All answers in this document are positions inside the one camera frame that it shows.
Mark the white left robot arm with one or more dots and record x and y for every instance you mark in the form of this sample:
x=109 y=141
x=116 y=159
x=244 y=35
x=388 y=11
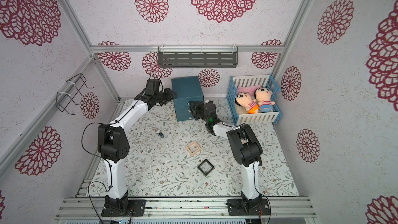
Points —
x=113 y=145

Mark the black wire wall rack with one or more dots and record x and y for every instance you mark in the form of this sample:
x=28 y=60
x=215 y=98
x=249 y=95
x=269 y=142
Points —
x=74 y=87

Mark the plush doll blue shorts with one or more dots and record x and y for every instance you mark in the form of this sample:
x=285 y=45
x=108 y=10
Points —
x=263 y=98

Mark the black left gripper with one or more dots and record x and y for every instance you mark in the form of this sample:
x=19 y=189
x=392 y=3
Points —
x=170 y=95

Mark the small beige brooch box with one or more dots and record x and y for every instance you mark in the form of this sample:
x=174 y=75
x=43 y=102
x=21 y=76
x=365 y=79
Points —
x=193 y=148

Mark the black brooch box centre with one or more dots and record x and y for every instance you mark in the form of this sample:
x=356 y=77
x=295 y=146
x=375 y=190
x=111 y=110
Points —
x=205 y=167

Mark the plush doll orange shorts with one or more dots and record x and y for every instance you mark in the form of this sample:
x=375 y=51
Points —
x=247 y=102

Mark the teal three-drawer cabinet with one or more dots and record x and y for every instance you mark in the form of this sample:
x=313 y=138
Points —
x=187 y=89

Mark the pink crib blanket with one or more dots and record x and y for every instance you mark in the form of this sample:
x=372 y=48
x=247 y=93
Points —
x=249 y=90

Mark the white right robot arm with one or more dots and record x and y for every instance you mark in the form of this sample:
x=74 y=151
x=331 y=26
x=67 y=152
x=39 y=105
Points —
x=247 y=152

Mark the grey wall shelf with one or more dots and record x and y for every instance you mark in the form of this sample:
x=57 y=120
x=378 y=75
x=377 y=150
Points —
x=198 y=57

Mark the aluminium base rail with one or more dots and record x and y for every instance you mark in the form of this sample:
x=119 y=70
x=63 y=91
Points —
x=186 y=210

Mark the blue white toy crib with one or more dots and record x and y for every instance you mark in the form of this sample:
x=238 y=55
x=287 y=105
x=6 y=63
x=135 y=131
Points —
x=239 y=114

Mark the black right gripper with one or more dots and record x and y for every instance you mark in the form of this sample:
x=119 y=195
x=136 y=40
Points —
x=194 y=109

